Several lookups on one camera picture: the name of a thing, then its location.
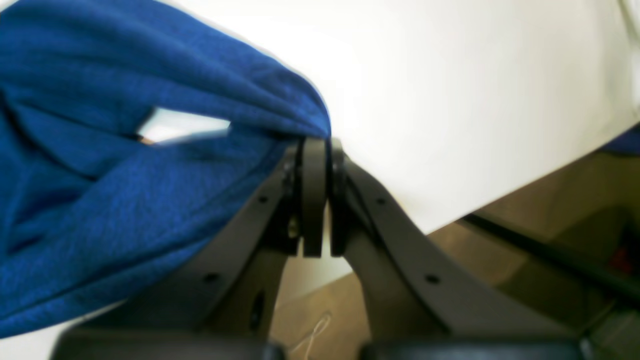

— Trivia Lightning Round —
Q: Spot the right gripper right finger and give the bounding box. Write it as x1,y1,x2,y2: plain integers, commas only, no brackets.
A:
327,139,586,360

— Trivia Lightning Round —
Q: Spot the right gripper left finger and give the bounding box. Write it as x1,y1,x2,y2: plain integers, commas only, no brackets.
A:
51,137,328,360

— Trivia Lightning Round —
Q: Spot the dark blue t-shirt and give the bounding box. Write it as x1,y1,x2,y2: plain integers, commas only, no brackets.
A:
0,0,331,338

